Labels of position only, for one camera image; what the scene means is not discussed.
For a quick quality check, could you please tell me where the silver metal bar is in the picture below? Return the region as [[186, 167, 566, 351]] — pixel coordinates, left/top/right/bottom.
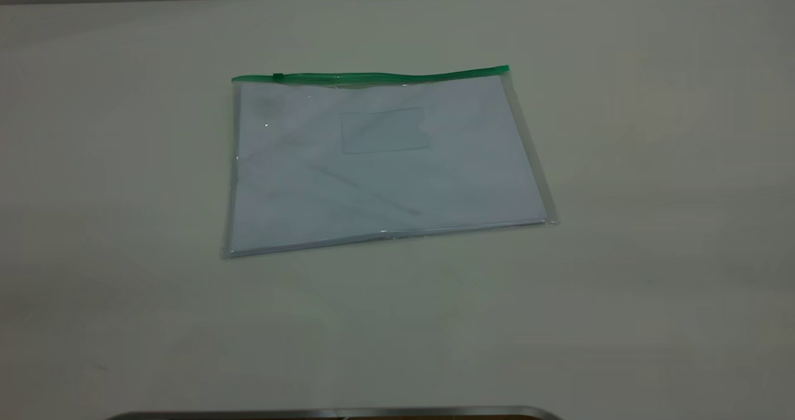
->
[[104, 405, 565, 420]]

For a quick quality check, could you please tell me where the white paper stack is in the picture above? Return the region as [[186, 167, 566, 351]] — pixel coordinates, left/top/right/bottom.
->
[[229, 77, 548, 257]]

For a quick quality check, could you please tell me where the clear plastic zip bag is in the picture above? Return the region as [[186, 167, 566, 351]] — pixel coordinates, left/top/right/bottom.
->
[[220, 64, 560, 261]]

